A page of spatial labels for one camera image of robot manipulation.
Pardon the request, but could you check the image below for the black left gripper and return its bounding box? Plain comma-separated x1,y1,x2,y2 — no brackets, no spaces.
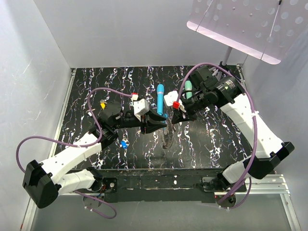
113,106,167,134

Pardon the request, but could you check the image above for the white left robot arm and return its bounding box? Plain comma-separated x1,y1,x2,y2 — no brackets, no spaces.
23,99,167,208

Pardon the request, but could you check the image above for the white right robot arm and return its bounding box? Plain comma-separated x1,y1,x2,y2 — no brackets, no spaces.
164,65,295,191

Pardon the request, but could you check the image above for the blue toy microphone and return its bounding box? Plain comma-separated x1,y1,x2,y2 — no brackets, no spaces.
156,84,165,116

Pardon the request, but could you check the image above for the key with blue tag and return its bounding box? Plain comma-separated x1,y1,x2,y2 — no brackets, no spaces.
120,140,128,150

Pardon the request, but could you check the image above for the lilac music stand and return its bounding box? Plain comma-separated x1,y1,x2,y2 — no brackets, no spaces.
187,0,308,74

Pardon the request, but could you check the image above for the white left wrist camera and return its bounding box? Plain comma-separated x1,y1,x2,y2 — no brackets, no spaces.
133,99,150,121

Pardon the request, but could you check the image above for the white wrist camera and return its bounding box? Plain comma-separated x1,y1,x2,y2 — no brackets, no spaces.
163,90,186,112
133,99,150,121

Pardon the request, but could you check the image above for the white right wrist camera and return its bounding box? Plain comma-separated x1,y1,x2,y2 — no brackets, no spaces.
163,90,186,112

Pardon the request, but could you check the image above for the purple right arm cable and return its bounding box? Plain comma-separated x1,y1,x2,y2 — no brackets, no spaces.
177,63,261,209

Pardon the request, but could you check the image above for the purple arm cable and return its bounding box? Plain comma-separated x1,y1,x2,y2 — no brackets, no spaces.
177,63,261,209
15,88,138,219

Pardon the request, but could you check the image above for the aluminium rail frame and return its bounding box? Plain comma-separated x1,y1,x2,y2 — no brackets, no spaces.
21,68,301,231

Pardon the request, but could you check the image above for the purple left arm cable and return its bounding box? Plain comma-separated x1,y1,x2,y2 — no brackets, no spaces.
15,88,138,219

